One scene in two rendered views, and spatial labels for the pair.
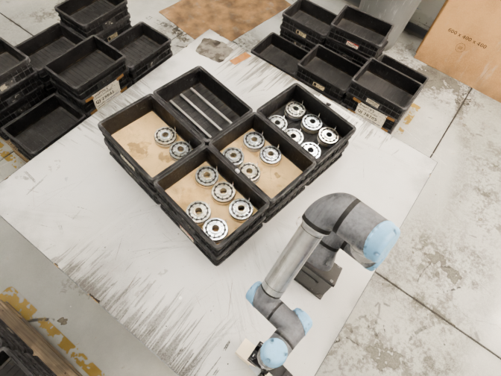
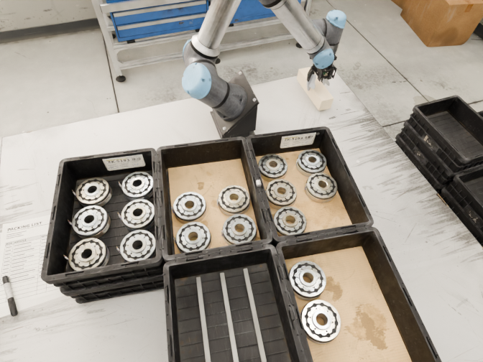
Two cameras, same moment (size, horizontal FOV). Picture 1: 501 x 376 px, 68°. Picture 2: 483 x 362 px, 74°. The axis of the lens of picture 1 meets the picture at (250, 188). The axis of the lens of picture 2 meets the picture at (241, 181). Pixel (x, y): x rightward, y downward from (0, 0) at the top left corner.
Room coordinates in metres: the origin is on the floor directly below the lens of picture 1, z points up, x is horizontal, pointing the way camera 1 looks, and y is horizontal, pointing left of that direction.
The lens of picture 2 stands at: (1.31, 0.39, 1.74)
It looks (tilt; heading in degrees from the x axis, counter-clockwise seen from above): 55 degrees down; 220
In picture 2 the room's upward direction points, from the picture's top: 3 degrees clockwise
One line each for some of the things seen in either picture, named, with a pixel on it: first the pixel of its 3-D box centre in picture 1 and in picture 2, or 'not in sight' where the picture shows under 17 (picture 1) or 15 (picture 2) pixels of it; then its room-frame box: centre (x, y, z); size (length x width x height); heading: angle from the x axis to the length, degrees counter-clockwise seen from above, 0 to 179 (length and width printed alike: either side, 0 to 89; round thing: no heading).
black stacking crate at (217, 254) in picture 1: (211, 199); (301, 187); (0.73, 0.15, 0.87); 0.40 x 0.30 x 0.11; 53
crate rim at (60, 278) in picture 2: (306, 121); (107, 207); (1.21, -0.20, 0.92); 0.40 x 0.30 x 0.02; 53
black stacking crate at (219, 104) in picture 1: (203, 110); (232, 337); (1.21, 0.30, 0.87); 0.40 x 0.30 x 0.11; 53
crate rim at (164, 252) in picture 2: (262, 154); (209, 192); (0.97, -0.03, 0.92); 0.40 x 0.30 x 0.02; 53
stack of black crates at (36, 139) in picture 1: (51, 133); not in sight; (1.31, 1.33, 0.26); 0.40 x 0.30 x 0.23; 152
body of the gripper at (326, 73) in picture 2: (264, 357); (325, 64); (0.15, -0.15, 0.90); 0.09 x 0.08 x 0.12; 62
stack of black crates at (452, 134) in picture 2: not in sight; (438, 153); (-0.34, 0.45, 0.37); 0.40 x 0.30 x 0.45; 62
